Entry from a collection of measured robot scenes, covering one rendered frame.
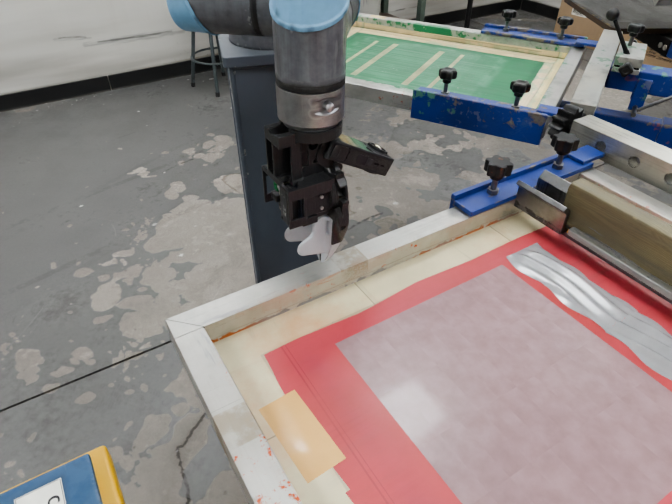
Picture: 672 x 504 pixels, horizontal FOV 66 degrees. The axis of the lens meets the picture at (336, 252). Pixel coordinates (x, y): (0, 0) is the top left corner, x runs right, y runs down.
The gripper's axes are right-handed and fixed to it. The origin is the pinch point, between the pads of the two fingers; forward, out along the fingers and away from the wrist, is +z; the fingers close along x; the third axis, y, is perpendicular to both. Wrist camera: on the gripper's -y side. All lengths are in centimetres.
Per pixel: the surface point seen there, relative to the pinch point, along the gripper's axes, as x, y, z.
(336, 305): 4.6, 1.1, 6.1
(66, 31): -352, -8, 59
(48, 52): -352, 7, 70
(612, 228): 18.2, -36.9, -1.7
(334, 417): 19.6, 10.6, 6.2
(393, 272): 3.2, -9.8, 5.9
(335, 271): 1.8, -0.4, 2.6
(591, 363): 29.9, -20.5, 5.7
